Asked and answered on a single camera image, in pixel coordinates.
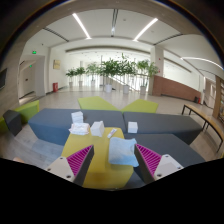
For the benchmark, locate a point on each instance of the green exit sign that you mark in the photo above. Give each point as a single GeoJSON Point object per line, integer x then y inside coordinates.
{"type": "Point", "coordinates": [34, 52]}

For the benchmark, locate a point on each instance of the white tube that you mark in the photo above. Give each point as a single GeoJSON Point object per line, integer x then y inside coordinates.
{"type": "Point", "coordinates": [111, 133]}

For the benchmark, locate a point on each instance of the long grey upholstered seat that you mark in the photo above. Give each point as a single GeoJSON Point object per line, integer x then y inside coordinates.
{"type": "Point", "coordinates": [50, 125]}

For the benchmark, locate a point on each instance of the dark grey seat block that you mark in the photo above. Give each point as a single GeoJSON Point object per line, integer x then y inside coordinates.
{"type": "Point", "coordinates": [12, 121]}

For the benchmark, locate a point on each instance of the red cabinet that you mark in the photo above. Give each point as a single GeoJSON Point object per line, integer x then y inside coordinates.
{"type": "Point", "coordinates": [55, 87]}

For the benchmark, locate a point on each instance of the yellow framed picture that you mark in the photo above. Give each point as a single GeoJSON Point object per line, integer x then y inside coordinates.
{"type": "Point", "coordinates": [56, 64]}

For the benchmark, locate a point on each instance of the small white cube box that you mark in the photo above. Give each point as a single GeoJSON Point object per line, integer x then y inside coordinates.
{"type": "Point", "coordinates": [132, 127]}

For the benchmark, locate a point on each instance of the group of potted plants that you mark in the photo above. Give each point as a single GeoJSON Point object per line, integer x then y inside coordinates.
{"type": "Point", "coordinates": [110, 68]}

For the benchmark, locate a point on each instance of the light blue towel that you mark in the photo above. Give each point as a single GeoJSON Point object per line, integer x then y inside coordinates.
{"type": "Point", "coordinates": [122, 151]}

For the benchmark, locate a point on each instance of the white wet wipes pack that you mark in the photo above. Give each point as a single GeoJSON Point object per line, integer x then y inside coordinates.
{"type": "Point", "coordinates": [79, 129]}

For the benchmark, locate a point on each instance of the green upholstered seat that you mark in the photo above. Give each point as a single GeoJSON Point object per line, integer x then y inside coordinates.
{"type": "Point", "coordinates": [141, 106]}
{"type": "Point", "coordinates": [28, 111]}
{"type": "Point", "coordinates": [96, 104]}

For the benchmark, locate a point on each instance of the stack of white tissue packs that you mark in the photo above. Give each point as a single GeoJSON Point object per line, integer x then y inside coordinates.
{"type": "Point", "coordinates": [77, 116]}

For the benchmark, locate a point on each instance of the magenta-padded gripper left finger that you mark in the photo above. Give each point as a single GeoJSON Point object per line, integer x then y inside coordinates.
{"type": "Point", "coordinates": [80, 160]}

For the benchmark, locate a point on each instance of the ceiling strip lights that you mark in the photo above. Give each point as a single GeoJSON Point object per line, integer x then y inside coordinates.
{"type": "Point", "coordinates": [81, 26]}

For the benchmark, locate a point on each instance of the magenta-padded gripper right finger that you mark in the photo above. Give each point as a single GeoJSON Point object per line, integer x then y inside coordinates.
{"type": "Point", "coordinates": [150, 160]}

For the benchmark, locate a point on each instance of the wooden bench with black legs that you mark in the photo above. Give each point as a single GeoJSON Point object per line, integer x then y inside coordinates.
{"type": "Point", "coordinates": [200, 115]}

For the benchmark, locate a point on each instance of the wooden shelf unit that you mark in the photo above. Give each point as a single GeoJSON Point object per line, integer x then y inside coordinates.
{"type": "Point", "coordinates": [219, 100]}

